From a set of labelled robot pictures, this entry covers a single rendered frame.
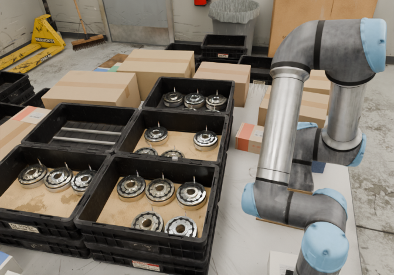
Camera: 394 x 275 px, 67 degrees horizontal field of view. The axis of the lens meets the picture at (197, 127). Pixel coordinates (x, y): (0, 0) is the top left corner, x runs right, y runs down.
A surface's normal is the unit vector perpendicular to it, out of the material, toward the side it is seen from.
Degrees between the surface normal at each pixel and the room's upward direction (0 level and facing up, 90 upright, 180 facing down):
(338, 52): 82
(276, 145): 43
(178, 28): 90
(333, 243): 4
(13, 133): 0
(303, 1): 82
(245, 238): 0
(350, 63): 107
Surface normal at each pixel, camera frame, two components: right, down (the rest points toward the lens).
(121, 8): -0.29, 0.60
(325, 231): -0.02, -0.83
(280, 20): -0.30, 0.41
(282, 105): -0.30, -0.20
